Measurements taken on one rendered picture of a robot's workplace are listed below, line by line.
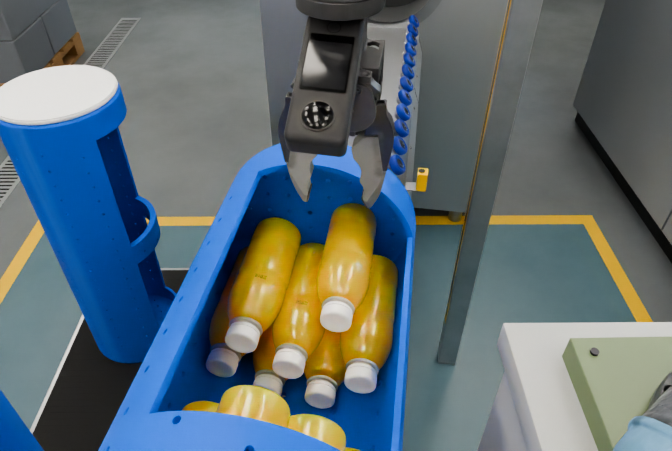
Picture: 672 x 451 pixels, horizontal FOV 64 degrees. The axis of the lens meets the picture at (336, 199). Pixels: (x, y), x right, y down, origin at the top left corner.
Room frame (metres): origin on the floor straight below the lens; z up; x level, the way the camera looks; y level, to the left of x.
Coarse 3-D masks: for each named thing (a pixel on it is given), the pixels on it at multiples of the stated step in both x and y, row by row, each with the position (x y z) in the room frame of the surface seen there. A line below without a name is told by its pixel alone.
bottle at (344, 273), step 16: (336, 208) 0.60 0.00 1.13; (352, 208) 0.58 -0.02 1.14; (368, 208) 0.59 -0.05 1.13; (336, 224) 0.56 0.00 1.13; (352, 224) 0.55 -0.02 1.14; (368, 224) 0.56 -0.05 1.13; (336, 240) 0.52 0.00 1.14; (352, 240) 0.52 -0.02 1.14; (368, 240) 0.53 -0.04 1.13; (336, 256) 0.49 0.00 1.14; (352, 256) 0.49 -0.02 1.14; (368, 256) 0.50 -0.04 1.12; (320, 272) 0.47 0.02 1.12; (336, 272) 0.46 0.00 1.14; (352, 272) 0.46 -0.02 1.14; (368, 272) 0.48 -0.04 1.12; (320, 288) 0.45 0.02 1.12; (336, 288) 0.44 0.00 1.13; (352, 288) 0.44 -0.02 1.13; (368, 288) 0.47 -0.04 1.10; (352, 304) 0.43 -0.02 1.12
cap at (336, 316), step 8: (328, 304) 0.42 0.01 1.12; (336, 304) 0.42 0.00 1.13; (344, 304) 0.42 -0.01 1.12; (328, 312) 0.41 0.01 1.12; (336, 312) 0.41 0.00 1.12; (344, 312) 0.41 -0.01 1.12; (320, 320) 0.41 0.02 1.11; (328, 320) 0.41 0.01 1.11; (336, 320) 0.41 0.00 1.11; (344, 320) 0.41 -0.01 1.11; (328, 328) 0.41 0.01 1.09; (336, 328) 0.41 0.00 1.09; (344, 328) 0.41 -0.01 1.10
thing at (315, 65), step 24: (312, 24) 0.42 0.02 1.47; (336, 24) 0.42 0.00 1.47; (360, 24) 0.41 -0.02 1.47; (312, 48) 0.40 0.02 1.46; (336, 48) 0.40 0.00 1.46; (360, 48) 0.40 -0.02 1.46; (312, 72) 0.38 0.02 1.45; (336, 72) 0.38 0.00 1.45; (312, 96) 0.36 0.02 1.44; (336, 96) 0.36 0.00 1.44; (288, 120) 0.34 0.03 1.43; (312, 120) 0.33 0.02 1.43; (336, 120) 0.34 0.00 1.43; (288, 144) 0.33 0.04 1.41; (312, 144) 0.33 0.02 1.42; (336, 144) 0.32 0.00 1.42
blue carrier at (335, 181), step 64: (256, 192) 0.62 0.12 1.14; (320, 192) 0.61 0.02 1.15; (384, 192) 0.54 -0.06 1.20; (384, 256) 0.59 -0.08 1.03; (192, 320) 0.33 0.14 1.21; (192, 384) 0.37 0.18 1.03; (384, 384) 0.37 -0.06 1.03; (128, 448) 0.20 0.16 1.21; (192, 448) 0.19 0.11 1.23; (256, 448) 0.19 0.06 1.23; (320, 448) 0.20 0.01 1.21; (384, 448) 0.29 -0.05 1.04
